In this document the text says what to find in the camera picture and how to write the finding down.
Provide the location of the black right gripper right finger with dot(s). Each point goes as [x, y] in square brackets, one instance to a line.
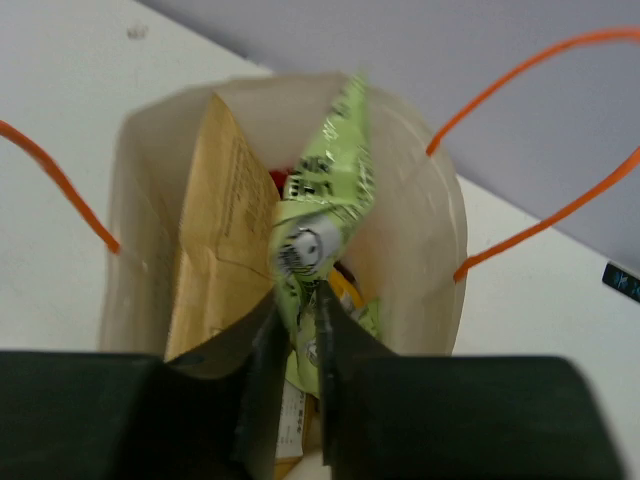
[388, 416]

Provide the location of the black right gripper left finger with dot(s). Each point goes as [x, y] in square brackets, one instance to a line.
[211, 413]

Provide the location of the yellow M&M's packet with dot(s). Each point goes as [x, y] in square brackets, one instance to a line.
[346, 292]

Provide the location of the yellow chips bag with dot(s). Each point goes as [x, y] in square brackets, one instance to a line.
[224, 234]

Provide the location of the light green snack packet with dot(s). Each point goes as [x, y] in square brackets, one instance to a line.
[329, 193]

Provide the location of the red candy packet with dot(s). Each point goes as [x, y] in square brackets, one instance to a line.
[280, 178]

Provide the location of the blue label right corner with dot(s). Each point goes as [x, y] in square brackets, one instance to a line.
[621, 281]

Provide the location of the paper bag with orange handles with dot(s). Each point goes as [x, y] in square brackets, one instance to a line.
[410, 252]

